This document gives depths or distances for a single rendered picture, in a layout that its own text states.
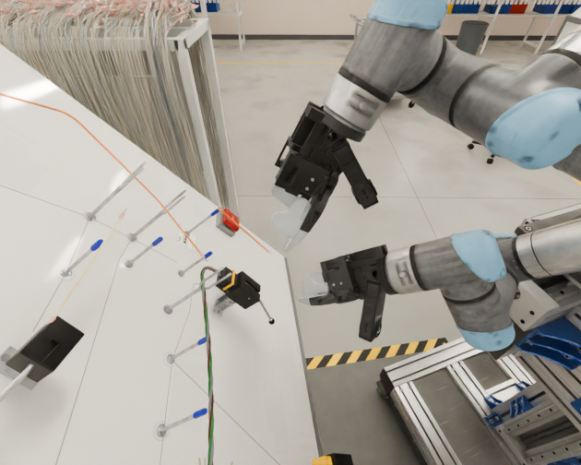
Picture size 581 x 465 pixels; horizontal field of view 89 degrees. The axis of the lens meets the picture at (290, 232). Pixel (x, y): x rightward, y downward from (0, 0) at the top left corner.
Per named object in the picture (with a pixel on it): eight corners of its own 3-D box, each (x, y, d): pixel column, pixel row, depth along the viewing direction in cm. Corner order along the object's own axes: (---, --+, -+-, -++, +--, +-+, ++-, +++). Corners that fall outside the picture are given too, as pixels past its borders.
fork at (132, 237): (128, 231, 52) (181, 185, 47) (137, 236, 53) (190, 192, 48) (125, 239, 51) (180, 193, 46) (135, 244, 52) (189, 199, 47)
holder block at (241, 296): (244, 309, 59) (260, 301, 58) (224, 295, 56) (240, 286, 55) (246, 293, 62) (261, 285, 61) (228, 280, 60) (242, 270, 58)
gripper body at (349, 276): (335, 257, 61) (390, 242, 54) (347, 298, 60) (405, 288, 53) (315, 263, 55) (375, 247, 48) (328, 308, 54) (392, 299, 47)
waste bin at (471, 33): (480, 63, 572) (495, 24, 529) (457, 64, 567) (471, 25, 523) (465, 56, 605) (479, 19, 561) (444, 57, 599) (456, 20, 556)
